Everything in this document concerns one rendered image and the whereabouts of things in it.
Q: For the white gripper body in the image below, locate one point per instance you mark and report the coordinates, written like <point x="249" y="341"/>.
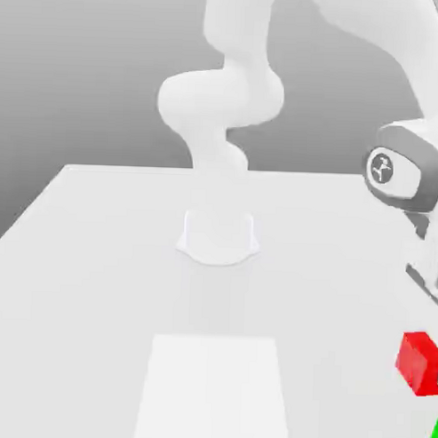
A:
<point x="425" y="274"/>

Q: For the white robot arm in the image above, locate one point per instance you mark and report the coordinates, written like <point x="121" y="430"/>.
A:
<point x="223" y="98"/>

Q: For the small red cube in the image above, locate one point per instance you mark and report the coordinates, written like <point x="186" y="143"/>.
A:
<point x="418" y="364"/>

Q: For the small green cube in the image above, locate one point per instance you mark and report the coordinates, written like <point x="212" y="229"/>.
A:
<point x="436" y="434"/>

